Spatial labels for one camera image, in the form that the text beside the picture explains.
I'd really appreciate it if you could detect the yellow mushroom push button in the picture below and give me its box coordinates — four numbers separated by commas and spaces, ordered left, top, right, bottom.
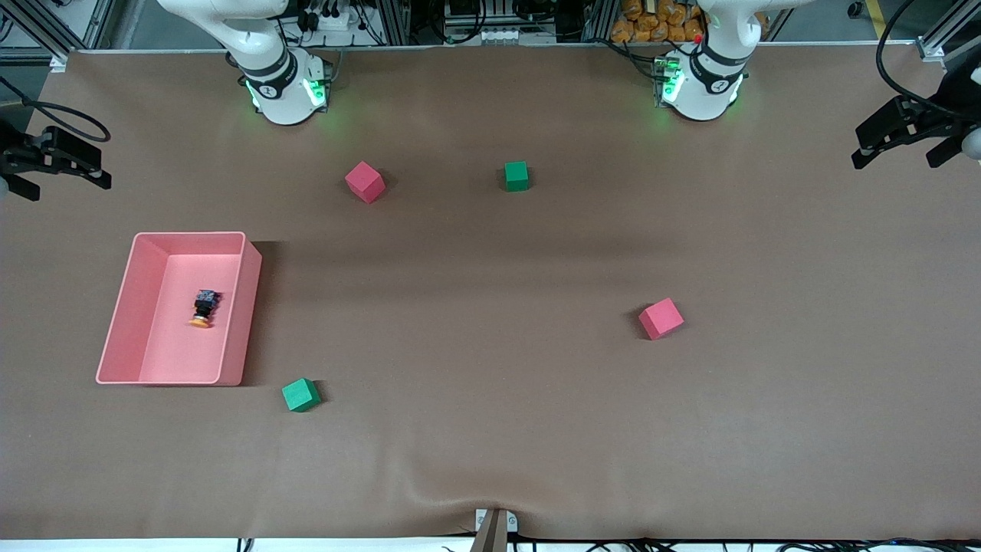
189, 289, 221, 329

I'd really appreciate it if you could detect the pink plastic bin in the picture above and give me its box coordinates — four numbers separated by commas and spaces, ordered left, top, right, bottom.
96, 232, 263, 386

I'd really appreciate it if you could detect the bag of orange objects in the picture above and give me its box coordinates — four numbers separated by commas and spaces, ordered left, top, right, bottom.
611, 0, 706, 44

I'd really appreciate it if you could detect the red foam cube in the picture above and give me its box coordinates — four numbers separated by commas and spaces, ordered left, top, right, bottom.
344, 161, 386, 205
638, 297, 685, 340

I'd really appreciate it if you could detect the brown table mat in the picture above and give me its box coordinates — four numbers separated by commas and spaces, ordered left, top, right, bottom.
0, 44, 981, 541

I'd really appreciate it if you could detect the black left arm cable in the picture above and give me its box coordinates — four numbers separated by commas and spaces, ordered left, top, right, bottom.
876, 0, 959, 120

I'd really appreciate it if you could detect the aluminium frame profile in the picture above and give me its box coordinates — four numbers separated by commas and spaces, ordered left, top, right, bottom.
916, 0, 981, 62
0, 0, 116, 68

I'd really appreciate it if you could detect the metal camera pole bracket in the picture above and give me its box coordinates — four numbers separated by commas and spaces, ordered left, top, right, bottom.
471, 508, 518, 552

